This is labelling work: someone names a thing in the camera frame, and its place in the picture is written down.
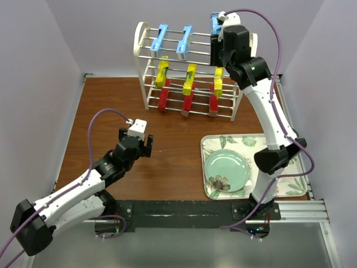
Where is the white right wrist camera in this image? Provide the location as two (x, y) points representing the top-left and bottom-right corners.
(218, 11), (241, 42)

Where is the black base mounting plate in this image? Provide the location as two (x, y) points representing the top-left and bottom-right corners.
(83, 199), (281, 235)

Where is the green ceramic plate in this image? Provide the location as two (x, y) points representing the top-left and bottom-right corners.
(204, 149), (250, 193)

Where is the cream metal-rod shelf rack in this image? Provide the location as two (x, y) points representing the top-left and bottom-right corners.
(133, 22), (243, 121)

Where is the red toothpaste box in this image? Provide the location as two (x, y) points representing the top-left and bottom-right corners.
(157, 79), (171, 113)
(181, 82), (196, 117)
(209, 84), (218, 117)

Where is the yellow toothpaste box edge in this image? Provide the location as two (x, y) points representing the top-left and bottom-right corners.
(155, 56), (169, 89)

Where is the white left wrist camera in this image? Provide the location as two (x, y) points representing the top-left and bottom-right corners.
(126, 119), (147, 141)

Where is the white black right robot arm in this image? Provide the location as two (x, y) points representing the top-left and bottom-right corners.
(210, 25), (307, 219)

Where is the light blue toothpaste box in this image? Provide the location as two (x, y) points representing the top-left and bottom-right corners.
(176, 25), (192, 61)

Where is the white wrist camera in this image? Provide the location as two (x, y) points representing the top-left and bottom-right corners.
(218, 11), (241, 42)
(126, 119), (147, 141)

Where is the yellow toothpaste box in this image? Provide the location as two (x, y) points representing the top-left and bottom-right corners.
(182, 64), (197, 95)
(214, 67), (224, 99)

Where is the aluminium frame rail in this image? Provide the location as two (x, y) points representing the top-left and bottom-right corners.
(23, 198), (342, 268)

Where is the blue silver toothpaste box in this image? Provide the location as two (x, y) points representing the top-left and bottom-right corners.
(210, 12), (221, 35)

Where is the leaf-pattern serving tray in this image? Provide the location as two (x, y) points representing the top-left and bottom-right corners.
(200, 133), (307, 200)

